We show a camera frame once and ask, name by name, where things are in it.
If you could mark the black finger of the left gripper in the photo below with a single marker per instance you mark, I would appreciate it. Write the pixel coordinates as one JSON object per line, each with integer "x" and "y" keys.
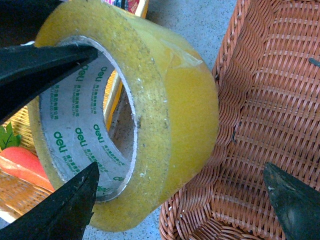
{"x": 27, "y": 71}

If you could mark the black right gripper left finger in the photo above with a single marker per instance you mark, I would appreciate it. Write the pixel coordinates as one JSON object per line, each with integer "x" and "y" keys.
{"x": 64, "y": 215}

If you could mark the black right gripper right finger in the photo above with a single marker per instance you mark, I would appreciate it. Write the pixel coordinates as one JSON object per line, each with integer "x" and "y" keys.
{"x": 296, "y": 204}

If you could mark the yellow packing tape roll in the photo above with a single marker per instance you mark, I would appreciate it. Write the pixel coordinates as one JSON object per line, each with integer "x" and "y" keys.
{"x": 146, "y": 111}

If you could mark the yellow woven basket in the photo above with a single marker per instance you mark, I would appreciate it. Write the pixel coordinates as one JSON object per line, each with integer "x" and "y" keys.
{"x": 18, "y": 196}

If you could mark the brown wicker basket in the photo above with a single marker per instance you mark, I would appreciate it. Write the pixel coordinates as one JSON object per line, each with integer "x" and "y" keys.
{"x": 269, "y": 111}

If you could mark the orange toy carrot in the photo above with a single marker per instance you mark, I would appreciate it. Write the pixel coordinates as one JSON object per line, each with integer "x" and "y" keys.
{"x": 19, "y": 161}

